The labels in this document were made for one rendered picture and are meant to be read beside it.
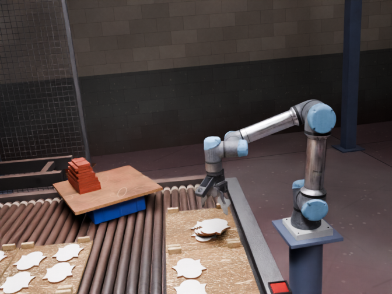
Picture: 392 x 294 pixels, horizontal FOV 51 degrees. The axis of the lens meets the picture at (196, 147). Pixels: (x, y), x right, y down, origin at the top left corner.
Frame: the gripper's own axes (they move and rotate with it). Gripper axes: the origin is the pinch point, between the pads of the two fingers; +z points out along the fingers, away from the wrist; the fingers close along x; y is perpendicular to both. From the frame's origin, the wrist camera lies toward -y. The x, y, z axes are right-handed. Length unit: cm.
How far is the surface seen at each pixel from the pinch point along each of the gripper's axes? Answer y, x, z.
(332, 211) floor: 232, 44, 107
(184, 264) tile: -26.2, -4.7, 12.3
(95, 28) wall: 237, 408, -84
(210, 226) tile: -1.5, 1.0, 7.2
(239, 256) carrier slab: -6.6, -18.9, 13.3
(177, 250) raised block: -20.6, 4.8, 11.7
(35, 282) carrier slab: -71, 39, 13
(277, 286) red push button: -14.2, -42.4, 14.0
